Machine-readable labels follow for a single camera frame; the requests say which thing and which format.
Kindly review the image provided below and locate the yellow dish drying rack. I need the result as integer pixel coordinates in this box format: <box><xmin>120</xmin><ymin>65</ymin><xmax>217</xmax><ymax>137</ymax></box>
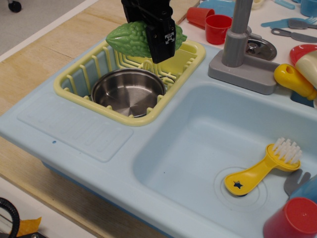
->
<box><xmin>53</xmin><ymin>40</ymin><xmax>206</xmax><ymax>126</ymax></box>

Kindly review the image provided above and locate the chrome faucet handle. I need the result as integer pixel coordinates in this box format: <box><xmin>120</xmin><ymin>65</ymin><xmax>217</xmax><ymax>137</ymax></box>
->
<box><xmin>246</xmin><ymin>26</ymin><xmax>277</xmax><ymax>61</ymax></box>

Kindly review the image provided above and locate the black ribbed cable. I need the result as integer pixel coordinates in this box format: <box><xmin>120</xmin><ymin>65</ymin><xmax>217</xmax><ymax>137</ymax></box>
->
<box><xmin>0</xmin><ymin>197</ymin><xmax>20</xmax><ymax>238</ymax></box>

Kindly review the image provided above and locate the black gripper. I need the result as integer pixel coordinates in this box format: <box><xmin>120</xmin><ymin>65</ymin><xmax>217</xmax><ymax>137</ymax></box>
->
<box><xmin>121</xmin><ymin>0</ymin><xmax>176</xmax><ymax>63</ymax></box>

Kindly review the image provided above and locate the grey toy knife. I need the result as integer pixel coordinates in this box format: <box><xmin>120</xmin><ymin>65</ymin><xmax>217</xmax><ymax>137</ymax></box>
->
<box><xmin>271</xmin><ymin>28</ymin><xmax>317</xmax><ymax>43</ymax></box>

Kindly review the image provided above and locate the blue cup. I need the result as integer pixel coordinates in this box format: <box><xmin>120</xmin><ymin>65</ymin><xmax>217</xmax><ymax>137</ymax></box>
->
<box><xmin>290</xmin><ymin>175</ymin><xmax>317</xmax><ymax>203</ymax></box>
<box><xmin>300</xmin><ymin>0</ymin><xmax>317</xmax><ymax>17</ymax></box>

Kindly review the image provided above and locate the black caster wheel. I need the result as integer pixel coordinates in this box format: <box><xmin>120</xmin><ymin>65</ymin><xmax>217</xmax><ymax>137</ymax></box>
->
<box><xmin>8</xmin><ymin>0</ymin><xmax>22</xmax><ymax>13</ymax></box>

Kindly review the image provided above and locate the stainless steel pot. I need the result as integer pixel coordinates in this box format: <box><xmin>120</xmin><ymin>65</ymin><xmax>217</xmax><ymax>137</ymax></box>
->
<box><xmin>91</xmin><ymin>68</ymin><xmax>166</xmax><ymax>118</ymax></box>

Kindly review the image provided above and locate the grey toy spatula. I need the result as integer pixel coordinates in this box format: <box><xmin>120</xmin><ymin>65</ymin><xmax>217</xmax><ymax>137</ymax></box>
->
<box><xmin>288</xmin><ymin>19</ymin><xmax>317</xmax><ymax>29</ymax></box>

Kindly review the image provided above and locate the cream toy item top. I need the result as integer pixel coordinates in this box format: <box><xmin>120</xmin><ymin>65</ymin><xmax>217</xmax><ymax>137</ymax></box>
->
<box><xmin>252</xmin><ymin>0</ymin><xmax>264</xmax><ymax>10</ymax></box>

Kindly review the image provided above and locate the red cup bottom right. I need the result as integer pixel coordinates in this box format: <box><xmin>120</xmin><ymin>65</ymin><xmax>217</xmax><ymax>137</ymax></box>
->
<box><xmin>263</xmin><ymin>197</ymin><xmax>317</xmax><ymax>238</ymax></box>

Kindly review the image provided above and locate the grey toy faucet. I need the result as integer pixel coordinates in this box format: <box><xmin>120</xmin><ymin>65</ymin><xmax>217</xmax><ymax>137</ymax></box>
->
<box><xmin>208</xmin><ymin>0</ymin><xmax>279</xmax><ymax>95</ymax></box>

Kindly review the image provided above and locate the cream toy bottle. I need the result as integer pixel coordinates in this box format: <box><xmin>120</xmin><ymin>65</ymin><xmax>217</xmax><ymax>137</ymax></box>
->
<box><xmin>295</xmin><ymin>51</ymin><xmax>317</xmax><ymax>88</ymax></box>

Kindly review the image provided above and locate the blue cup top right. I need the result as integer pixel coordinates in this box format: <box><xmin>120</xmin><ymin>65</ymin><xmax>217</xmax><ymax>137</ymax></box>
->
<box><xmin>300</xmin><ymin>0</ymin><xmax>317</xmax><ymax>17</ymax></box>

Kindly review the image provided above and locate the blue toy plate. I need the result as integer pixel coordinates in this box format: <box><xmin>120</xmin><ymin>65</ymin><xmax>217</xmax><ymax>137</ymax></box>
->
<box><xmin>198</xmin><ymin>0</ymin><xmax>235</xmax><ymax>17</ymax></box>

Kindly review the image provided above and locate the light blue toy sink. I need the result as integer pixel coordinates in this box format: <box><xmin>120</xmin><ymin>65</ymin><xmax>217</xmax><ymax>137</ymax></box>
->
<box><xmin>0</xmin><ymin>44</ymin><xmax>317</xmax><ymax>238</ymax></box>

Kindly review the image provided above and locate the orange tape piece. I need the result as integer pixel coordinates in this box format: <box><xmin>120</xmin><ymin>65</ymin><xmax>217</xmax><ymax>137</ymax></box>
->
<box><xmin>17</xmin><ymin>217</ymin><xmax>42</xmax><ymax>237</ymax></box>

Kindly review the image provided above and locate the blue cup bottom right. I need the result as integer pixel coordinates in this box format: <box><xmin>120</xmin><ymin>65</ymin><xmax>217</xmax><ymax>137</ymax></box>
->
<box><xmin>290</xmin><ymin>175</ymin><xmax>317</xmax><ymax>203</ymax></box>

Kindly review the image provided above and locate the red cup upright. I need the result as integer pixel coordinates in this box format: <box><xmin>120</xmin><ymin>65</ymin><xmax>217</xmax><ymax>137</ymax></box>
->
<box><xmin>205</xmin><ymin>14</ymin><xmax>232</xmax><ymax>45</ymax></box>

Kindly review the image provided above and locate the green bumpy toy squash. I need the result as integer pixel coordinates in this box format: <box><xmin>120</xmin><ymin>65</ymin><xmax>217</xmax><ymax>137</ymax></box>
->
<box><xmin>106</xmin><ymin>20</ymin><xmax>188</xmax><ymax>58</ymax></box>

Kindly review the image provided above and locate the blue toy fork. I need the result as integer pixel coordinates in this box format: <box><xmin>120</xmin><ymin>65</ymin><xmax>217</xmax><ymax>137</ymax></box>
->
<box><xmin>261</xmin><ymin>17</ymin><xmax>317</xmax><ymax>29</ymax></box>

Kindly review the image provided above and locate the red toy plate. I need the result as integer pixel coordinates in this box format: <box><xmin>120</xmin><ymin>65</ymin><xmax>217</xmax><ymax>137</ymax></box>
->
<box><xmin>289</xmin><ymin>44</ymin><xmax>317</xmax><ymax>65</ymax></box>

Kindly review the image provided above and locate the red cup lying down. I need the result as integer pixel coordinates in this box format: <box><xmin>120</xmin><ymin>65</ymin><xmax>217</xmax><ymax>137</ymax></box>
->
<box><xmin>186</xmin><ymin>7</ymin><xmax>215</xmax><ymax>29</ymax></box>

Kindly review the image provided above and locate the grey fork in sink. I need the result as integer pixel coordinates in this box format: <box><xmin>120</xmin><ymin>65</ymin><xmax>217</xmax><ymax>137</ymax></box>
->
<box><xmin>283</xmin><ymin>169</ymin><xmax>311</xmax><ymax>197</ymax></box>

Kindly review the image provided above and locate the blue toy utensil top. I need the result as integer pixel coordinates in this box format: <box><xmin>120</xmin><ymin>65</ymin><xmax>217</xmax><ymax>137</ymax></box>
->
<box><xmin>273</xmin><ymin>0</ymin><xmax>295</xmax><ymax>10</ymax></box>

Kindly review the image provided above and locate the yellow dish brush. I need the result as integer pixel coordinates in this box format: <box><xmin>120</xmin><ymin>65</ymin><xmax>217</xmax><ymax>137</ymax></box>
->
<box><xmin>224</xmin><ymin>137</ymin><xmax>302</xmax><ymax>196</ymax></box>

